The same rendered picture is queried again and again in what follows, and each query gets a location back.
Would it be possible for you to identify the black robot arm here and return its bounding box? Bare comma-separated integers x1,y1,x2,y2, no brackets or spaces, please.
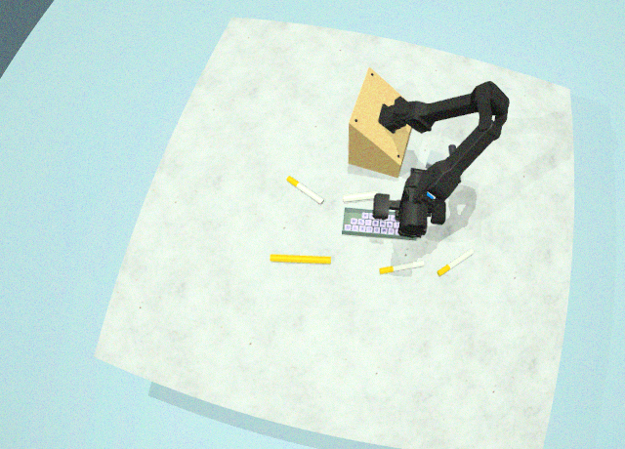
378,81,510,238

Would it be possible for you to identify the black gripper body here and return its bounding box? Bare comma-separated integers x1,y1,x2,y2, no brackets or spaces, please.
372,193,446,225

